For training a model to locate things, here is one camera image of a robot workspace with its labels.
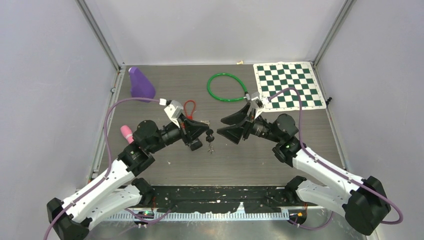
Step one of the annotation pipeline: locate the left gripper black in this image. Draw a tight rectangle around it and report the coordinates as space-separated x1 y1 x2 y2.
149 113 209 154

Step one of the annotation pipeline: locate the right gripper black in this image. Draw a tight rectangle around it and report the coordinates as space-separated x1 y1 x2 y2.
217 102 282 145

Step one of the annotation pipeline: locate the black Kaijing padlock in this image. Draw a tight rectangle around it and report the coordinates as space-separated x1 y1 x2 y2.
189 138 203 151

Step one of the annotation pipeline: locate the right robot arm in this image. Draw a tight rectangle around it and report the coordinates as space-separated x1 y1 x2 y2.
217 103 391 236

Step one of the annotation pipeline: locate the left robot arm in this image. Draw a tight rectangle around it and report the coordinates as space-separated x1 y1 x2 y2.
44 113 214 240

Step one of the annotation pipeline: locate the green white chessboard mat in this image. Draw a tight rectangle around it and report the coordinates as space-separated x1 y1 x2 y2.
253 61 327 112

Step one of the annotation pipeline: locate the purple plastic cone block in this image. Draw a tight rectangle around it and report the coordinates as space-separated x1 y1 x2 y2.
128 66 156 99

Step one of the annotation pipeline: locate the pink marker pen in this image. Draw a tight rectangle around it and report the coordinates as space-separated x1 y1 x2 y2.
120 125 134 144

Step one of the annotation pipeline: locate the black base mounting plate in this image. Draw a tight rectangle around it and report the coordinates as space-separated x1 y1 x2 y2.
139 185 306 214

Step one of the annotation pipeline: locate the red cable padlock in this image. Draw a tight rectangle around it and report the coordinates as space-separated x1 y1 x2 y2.
183 99 197 120

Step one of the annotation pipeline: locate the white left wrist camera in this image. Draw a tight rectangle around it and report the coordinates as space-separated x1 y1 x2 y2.
164 100 183 127

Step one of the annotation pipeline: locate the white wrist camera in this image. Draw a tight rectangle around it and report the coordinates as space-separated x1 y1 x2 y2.
164 100 183 127
250 91 269 119

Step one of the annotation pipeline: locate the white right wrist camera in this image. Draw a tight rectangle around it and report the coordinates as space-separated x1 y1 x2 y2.
250 91 269 119

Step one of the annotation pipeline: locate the green cable lock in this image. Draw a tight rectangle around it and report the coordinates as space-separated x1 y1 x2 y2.
206 72 250 103

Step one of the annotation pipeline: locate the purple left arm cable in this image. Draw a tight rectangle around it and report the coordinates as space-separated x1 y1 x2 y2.
43 96 173 240

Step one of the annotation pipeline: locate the aluminium frame rail front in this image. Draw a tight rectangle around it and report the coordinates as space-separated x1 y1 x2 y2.
69 185 373 221

